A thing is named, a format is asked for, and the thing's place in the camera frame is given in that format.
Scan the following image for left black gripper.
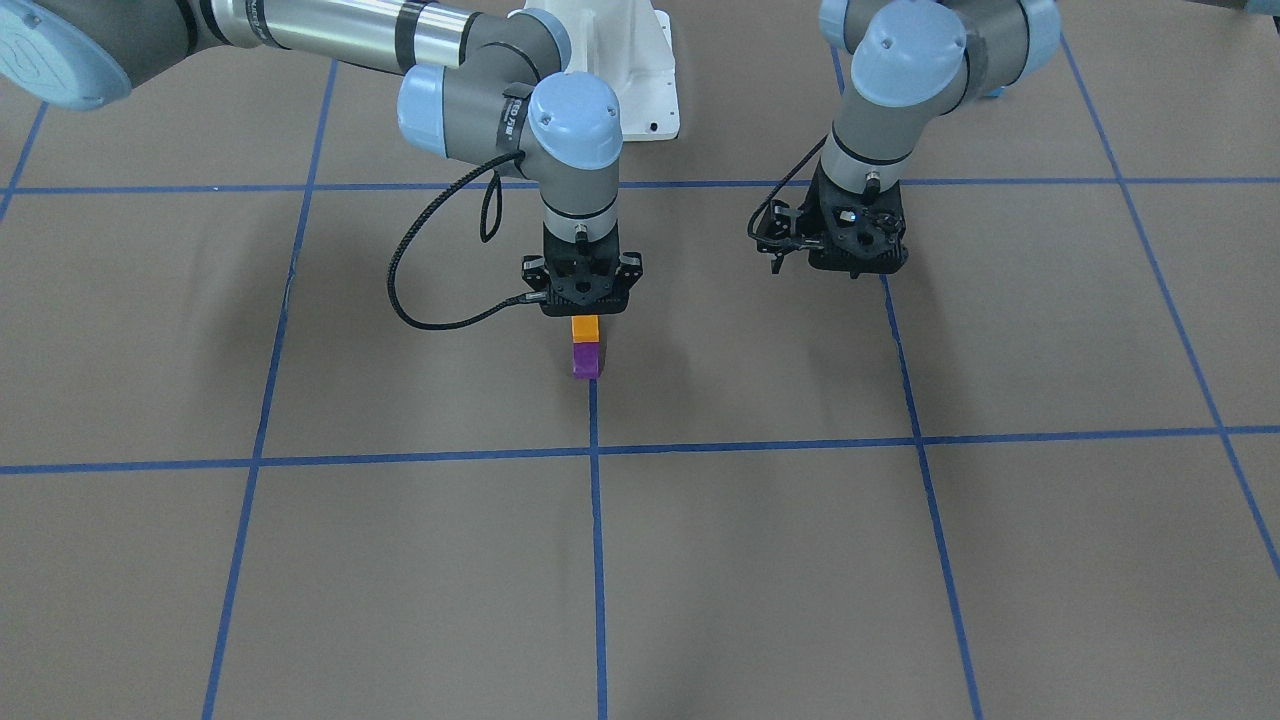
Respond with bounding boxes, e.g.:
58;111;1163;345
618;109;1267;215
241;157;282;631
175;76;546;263
748;160;909;278

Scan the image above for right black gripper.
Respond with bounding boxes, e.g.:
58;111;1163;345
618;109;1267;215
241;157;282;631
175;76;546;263
522;228;644;316

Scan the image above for orange trapezoid block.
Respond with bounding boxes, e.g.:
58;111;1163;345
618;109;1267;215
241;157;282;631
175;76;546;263
571;314;602;345

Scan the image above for purple trapezoid block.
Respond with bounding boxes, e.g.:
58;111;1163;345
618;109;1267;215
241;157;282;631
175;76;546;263
572;340;604;380

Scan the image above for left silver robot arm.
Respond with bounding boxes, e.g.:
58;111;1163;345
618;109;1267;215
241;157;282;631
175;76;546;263
748;1;1062;278

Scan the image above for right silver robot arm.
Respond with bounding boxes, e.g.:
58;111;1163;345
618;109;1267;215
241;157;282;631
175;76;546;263
1;1;643;316

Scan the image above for brown paper table mat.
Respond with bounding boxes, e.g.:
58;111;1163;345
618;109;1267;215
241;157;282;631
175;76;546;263
1;1;1279;719

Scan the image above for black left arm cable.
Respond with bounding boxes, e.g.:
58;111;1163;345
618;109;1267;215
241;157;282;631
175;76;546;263
748;135;831;241

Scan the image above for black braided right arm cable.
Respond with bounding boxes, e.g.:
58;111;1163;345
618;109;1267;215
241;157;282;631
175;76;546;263
387;150;549;331

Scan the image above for white camera mast base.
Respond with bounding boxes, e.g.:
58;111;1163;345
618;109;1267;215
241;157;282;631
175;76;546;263
520;1;681;142

